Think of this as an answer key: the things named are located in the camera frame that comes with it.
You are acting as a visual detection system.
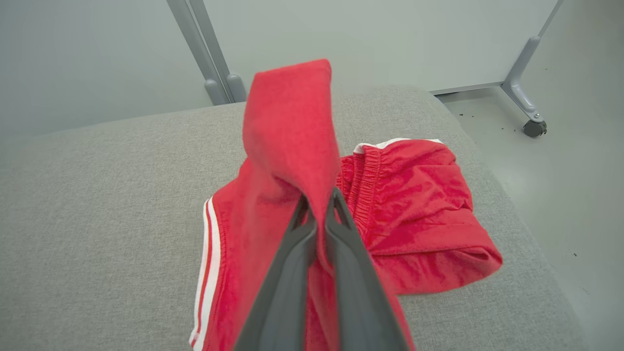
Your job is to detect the grey partition leg bracket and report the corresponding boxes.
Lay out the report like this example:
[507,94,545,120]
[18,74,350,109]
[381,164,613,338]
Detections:
[501,0,565,123]

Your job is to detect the red Bulls shorts white trim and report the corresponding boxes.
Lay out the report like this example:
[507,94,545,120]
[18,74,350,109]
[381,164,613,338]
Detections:
[336,138,503,296]

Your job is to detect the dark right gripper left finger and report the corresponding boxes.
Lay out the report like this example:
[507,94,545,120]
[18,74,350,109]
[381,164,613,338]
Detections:
[234,195,318,351]

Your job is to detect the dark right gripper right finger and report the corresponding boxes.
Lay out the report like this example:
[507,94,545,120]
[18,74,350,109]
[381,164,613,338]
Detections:
[325,187,410,351]

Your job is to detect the grey fabric sofa seat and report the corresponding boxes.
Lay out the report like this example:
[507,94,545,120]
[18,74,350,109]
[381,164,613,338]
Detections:
[0,85,585,351]

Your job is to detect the white partition panel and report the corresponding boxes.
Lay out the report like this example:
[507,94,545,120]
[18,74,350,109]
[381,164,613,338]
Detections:
[202,0,564,96]
[0,0,215,142]

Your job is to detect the grey partition post with foot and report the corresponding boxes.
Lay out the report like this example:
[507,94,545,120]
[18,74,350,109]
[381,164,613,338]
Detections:
[166,0,231,106]
[188,0,248,103]

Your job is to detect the red Bulls jersey white sleeves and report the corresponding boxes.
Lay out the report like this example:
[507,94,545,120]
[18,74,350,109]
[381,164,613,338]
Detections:
[189,58,416,351]

